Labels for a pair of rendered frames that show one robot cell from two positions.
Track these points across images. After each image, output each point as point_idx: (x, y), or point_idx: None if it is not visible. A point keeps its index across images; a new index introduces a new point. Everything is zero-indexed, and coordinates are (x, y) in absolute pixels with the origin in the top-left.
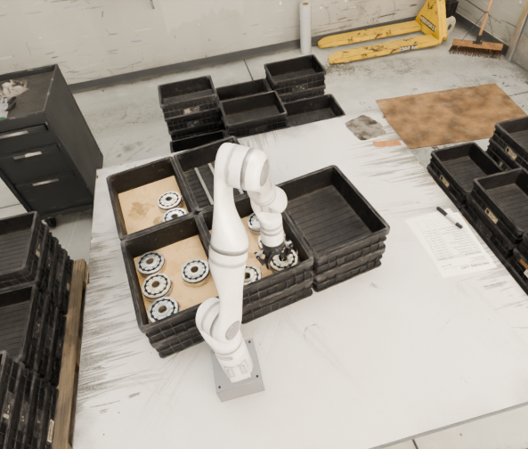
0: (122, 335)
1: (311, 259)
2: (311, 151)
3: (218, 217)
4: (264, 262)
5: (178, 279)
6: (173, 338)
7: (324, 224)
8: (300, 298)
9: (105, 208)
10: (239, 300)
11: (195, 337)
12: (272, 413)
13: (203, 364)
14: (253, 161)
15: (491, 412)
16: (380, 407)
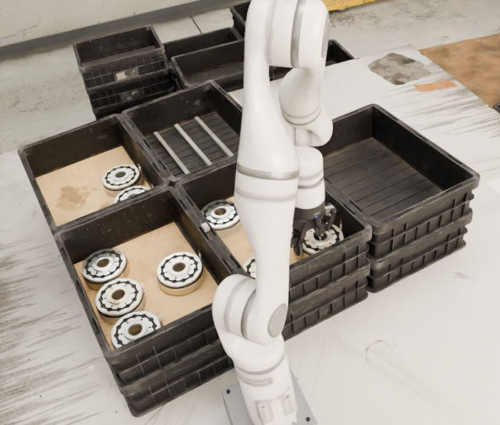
0: (63, 390)
1: (368, 229)
2: (324, 104)
3: (254, 115)
4: (293, 241)
5: (153, 287)
6: (157, 376)
7: (371, 189)
8: (350, 304)
9: (12, 207)
10: (287, 266)
11: (190, 374)
12: None
13: (207, 420)
14: (311, 10)
15: None
16: None
